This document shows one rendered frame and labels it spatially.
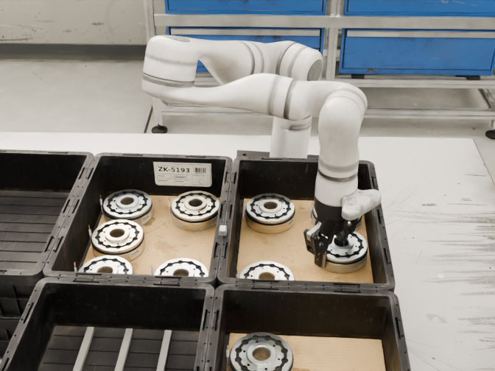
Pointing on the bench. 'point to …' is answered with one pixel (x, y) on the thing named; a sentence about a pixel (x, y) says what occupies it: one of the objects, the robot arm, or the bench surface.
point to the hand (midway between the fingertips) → (329, 253)
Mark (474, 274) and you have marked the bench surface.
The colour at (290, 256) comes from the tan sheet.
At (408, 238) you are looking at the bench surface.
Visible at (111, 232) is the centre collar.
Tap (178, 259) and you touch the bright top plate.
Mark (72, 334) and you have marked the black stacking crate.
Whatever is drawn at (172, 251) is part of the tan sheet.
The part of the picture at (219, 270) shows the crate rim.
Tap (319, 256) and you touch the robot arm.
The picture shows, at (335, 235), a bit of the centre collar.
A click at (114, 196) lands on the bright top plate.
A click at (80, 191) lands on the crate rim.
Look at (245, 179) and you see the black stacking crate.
